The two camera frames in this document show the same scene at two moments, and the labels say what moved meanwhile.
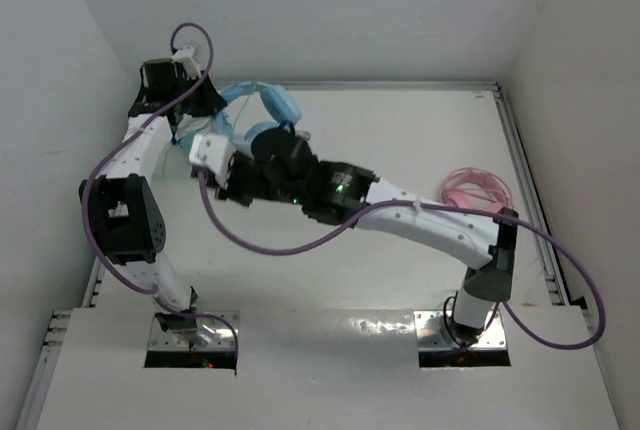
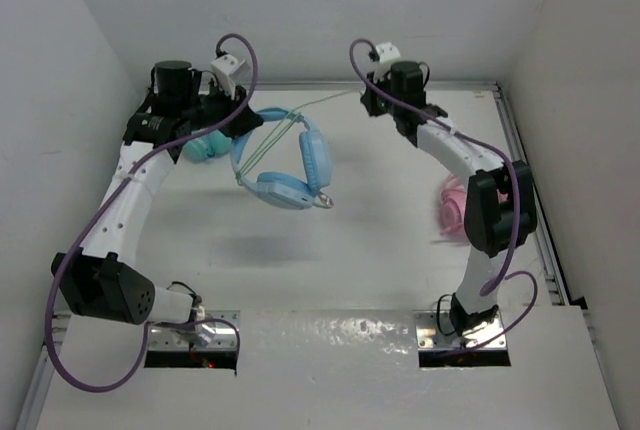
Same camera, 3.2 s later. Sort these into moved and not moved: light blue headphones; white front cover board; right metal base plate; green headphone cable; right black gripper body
Moved: right black gripper body; green headphone cable; light blue headphones
Not moved: white front cover board; right metal base plate
